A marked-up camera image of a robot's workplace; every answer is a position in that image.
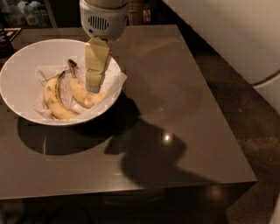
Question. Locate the spotted yellow banana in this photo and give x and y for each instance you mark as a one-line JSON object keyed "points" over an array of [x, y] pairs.
{"points": [[52, 99], [79, 93]]}

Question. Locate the hanging badge with photo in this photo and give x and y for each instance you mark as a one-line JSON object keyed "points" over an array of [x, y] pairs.
{"points": [[146, 16]]}

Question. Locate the white ceramic bowl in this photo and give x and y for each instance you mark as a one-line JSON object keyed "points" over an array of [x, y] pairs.
{"points": [[17, 84]]}

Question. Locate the bottles on background shelf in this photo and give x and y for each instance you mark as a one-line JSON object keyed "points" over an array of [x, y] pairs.
{"points": [[25, 13]]}

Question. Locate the black framed item at left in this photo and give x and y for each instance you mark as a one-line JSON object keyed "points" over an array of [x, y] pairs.
{"points": [[6, 36]]}

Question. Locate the white paper bowl liner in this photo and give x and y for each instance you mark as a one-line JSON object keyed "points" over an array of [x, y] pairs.
{"points": [[51, 59]]}

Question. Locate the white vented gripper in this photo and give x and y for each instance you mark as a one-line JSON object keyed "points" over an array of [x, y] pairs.
{"points": [[105, 24]]}

